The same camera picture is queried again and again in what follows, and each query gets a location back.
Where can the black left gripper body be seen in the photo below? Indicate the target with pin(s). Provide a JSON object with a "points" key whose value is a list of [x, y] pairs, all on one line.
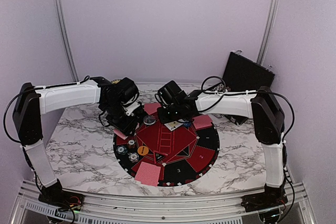
{"points": [[118, 122]]}

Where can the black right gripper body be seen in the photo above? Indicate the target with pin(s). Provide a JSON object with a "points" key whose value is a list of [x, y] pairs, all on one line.
{"points": [[174, 115]]}

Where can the red playing card deck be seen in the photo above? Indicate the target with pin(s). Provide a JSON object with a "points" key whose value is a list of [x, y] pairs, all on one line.
{"points": [[120, 134]]}

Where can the face up ace card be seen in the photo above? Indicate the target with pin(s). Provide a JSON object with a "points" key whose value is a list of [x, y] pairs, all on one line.
{"points": [[173, 125]]}

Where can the dealt red card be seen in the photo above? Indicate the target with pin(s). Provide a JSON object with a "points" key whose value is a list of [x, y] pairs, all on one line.
{"points": [[151, 108], [143, 173], [202, 123], [155, 175], [203, 119]]}

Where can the small orange black chip pile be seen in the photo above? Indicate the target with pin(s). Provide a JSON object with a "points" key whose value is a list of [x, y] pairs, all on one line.
{"points": [[131, 143]]}

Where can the clear round dealer button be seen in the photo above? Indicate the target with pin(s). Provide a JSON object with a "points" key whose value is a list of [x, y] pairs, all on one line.
{"points": [[149, 120]]}

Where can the orange round blind button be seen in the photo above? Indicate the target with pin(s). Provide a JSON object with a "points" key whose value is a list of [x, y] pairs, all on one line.
{"points": [[143, 150]]}

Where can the black triangular button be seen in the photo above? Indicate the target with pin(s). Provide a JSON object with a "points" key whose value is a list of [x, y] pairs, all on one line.
{"points": [[158, 156]]}

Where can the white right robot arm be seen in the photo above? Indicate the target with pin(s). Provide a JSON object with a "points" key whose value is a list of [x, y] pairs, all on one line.
{"points": [[261, 106]]}

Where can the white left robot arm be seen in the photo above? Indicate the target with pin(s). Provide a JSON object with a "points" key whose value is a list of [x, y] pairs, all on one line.
{"points": [[39, 108]]}

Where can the round red black poker mat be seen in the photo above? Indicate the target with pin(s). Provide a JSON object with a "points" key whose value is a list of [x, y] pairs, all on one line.
{"points": [[191, 151]]}

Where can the black poker chip case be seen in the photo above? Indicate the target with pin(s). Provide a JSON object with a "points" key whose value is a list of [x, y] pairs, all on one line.
{"points": [[242, 74]]}

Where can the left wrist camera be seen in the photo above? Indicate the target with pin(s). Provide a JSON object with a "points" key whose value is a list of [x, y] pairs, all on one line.
{"points": [[133, 109]]}

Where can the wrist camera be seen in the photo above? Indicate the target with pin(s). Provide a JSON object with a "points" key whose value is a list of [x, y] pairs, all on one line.
{"points": [[170, 94], [133, 109]]}

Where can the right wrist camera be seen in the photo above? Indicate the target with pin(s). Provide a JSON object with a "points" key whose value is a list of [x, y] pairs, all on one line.
{"points": [[170, 94]]}

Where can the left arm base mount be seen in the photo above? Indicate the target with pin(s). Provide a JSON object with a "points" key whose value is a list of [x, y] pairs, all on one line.
{"points": [[57, 196]]}

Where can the aluminium front rail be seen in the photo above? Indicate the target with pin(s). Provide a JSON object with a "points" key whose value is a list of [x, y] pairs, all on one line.
{"points": [[102, 208]]}

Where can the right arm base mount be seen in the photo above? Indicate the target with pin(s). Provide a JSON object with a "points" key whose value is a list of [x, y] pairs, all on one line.
{"points": [[271, 197]]}

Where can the left aluminium wall post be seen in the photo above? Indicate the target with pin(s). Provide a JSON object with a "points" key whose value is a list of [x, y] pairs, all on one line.
{"points": [[65, 39]]}

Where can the aluminium wall post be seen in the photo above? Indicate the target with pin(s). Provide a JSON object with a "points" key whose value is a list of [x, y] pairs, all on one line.
{"points": [[273, 7], [65, 39]]}

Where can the right aluminium wall post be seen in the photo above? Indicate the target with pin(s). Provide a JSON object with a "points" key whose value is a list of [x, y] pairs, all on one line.
{"points": [[273, 7]]}

